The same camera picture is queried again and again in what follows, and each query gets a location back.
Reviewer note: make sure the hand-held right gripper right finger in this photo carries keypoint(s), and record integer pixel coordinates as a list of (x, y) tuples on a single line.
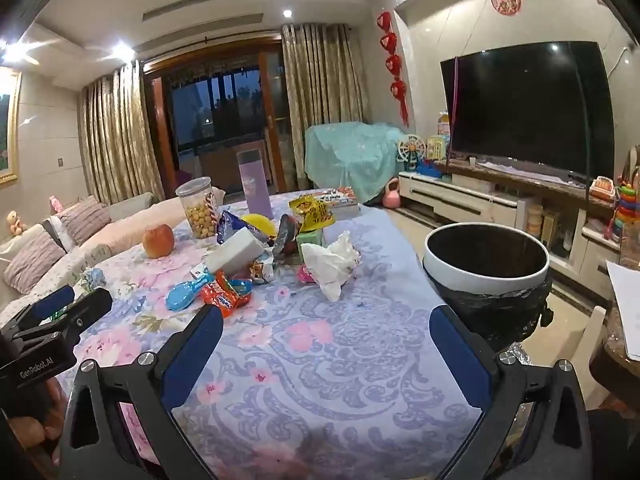
[(462, 360)]

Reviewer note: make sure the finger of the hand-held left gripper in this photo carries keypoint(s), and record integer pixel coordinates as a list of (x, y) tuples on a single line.
[(50, 301), (85, 310)]

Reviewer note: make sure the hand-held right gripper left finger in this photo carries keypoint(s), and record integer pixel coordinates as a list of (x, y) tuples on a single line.
[(192, 360)]

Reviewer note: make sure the white trash bin black bag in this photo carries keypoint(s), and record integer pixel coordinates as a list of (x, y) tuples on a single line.
[(480, 280)]

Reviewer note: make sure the white red milk carton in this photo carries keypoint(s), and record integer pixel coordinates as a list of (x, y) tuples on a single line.
[(235, 252)]

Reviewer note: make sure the blue plastic wrapper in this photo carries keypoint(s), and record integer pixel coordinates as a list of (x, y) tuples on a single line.
[(229, 227)]

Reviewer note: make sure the person's left hand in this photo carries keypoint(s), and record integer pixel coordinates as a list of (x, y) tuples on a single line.
[(40, 432)]

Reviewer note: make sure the blue green crumpled wrapper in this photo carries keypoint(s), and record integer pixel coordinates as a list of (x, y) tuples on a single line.
[(94, 279)]

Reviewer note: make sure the pink striped pillow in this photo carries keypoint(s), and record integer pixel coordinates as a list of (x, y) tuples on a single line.
[(35, 265), (85, 222)]

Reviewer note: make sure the light blue plastic package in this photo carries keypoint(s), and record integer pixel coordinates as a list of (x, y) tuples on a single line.
[(187, 292)]

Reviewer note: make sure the orange snack wrapper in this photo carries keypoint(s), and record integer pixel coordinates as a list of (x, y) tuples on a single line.
[(227, 295)]

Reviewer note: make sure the brown plush bear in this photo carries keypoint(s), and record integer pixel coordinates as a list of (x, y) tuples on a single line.
[(15, 222)]

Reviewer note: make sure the pink covered sofa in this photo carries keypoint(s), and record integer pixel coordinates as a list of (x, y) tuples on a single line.
[(125, 225)]

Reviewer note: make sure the pink plush toy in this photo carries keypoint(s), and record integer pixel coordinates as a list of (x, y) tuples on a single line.
[(56, 204)]

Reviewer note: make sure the red apple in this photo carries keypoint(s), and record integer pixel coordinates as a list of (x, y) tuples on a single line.
[(158, 241)]

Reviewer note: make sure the small colourful wrapper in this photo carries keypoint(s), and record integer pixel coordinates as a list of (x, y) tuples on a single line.
[(260, 267)]

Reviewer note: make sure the small pink item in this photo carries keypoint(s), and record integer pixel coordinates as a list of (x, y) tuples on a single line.
[(306, 275)]

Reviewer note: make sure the clear jar yellow balls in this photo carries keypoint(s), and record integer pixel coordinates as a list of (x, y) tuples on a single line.
[(197, 210)]

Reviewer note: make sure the yellow round plastic item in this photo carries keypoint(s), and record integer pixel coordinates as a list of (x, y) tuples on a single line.
[(262, 225)]

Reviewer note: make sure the brown side table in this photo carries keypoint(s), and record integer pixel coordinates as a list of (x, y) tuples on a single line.
[(615, 370)]

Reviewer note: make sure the silver foil wrapper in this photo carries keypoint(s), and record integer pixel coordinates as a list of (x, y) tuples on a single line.
[(286, 235)]

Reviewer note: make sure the stacked yellow containers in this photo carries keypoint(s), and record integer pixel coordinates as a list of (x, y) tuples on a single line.
[(535, 220)]

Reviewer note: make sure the small yellow box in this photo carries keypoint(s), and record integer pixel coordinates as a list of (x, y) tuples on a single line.
[(551, 227)]

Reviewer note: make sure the white television cabinet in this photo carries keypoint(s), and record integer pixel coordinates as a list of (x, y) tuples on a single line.
[(450, 200)]

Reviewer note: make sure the crumpled white tissue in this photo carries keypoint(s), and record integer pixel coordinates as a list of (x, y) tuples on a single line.
[(330, 260)]

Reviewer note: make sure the green cardboard box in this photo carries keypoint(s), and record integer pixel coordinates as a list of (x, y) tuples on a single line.
[(311, 242)]

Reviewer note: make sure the white paper sheet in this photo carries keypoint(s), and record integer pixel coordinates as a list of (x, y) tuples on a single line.
[(625, 305)]

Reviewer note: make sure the gold framed picture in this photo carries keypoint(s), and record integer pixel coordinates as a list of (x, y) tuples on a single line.
[(7, 130)]

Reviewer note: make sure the pink kettlebell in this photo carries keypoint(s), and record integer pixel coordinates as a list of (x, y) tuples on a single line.
[(391, 197)]

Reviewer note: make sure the beige patterned curtain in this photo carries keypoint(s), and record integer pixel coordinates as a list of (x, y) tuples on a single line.
[(120, 135), (325, 100)]

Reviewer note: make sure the purple water bottle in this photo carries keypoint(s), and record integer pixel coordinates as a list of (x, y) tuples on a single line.
[(254, 185)]

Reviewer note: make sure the yellow snack wrapper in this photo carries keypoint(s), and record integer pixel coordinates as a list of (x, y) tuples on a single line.
[(312, 215)]

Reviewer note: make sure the colourful activity cube toy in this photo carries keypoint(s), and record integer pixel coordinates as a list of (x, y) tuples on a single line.
[(437, 149)]

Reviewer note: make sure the ferris wheel toy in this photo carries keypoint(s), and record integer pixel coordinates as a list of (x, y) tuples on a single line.
[(411, 150)]

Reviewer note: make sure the toy cash register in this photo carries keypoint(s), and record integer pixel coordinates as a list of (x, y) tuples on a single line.
[(602, 190)]

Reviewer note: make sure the teal cloth covered furniture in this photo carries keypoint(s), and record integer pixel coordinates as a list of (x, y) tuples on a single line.
[(350, 160)]

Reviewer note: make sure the wooden sliding glass door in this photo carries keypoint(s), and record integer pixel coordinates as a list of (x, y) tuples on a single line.
[(215, 110)]

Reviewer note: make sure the beige striped bag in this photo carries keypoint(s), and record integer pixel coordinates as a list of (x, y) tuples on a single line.
[(632, 170)]

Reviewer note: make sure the black flat television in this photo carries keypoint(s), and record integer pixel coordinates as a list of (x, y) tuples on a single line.
[(530, 110)]

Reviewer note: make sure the red heart hanging decoration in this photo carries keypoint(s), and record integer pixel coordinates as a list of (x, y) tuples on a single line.
[(392, 65)]

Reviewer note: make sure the ceiling air vent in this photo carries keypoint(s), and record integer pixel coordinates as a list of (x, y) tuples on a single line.
[(190, 10)]

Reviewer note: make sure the round red paper cut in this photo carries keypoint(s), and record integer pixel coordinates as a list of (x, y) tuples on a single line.
[(506, 0)]

